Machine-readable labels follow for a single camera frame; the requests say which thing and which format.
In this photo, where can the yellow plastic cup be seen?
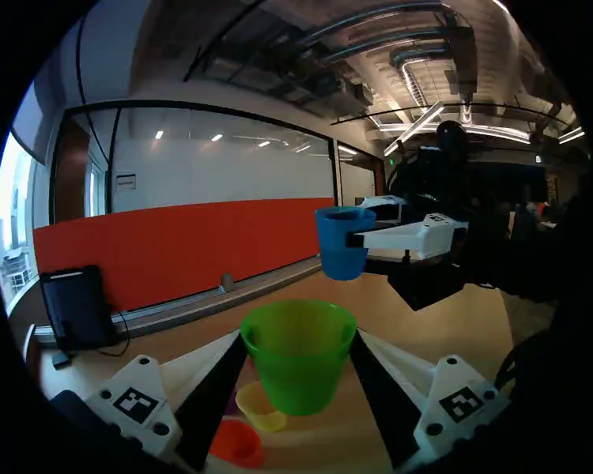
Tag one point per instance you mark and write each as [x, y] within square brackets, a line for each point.
[257, 407]

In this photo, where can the blue plastic cup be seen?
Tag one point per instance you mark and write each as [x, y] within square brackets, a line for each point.
[338, 252]

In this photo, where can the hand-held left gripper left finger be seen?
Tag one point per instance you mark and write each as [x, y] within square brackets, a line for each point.
[138, 385]

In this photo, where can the green plastic cup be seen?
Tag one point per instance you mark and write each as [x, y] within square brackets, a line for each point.
[296, 365]

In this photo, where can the purple plastic cup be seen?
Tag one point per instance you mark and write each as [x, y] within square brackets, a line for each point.
[232, 401]

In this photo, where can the orange plastic cup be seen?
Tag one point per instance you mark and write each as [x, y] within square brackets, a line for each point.
[237, 444]

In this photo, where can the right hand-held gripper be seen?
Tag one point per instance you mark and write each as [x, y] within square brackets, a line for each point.
[440, 182]

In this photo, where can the red desk screen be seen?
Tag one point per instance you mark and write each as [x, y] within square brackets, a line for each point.
[168, 247]

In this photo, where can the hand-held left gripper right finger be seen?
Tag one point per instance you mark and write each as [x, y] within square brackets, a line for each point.
[449, 390]

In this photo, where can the black tablet on stand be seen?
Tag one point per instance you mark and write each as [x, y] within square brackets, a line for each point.
[79, 306]

